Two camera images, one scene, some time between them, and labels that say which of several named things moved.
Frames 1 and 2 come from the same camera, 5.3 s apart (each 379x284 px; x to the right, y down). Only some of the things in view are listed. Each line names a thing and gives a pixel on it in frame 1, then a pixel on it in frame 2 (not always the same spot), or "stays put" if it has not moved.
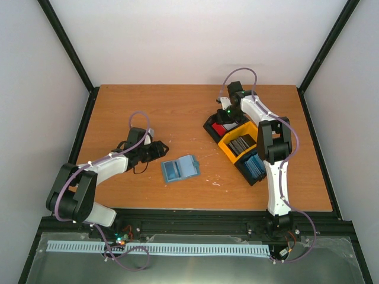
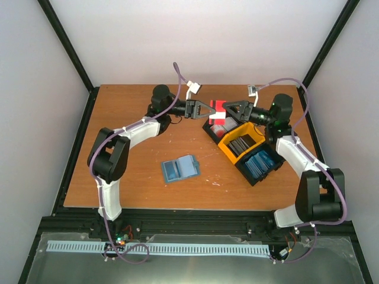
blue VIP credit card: (172, 170) stays put
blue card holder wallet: (185, 167) stays put
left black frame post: (72, 53) stays put
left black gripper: (158, 151) -> (193, 109)
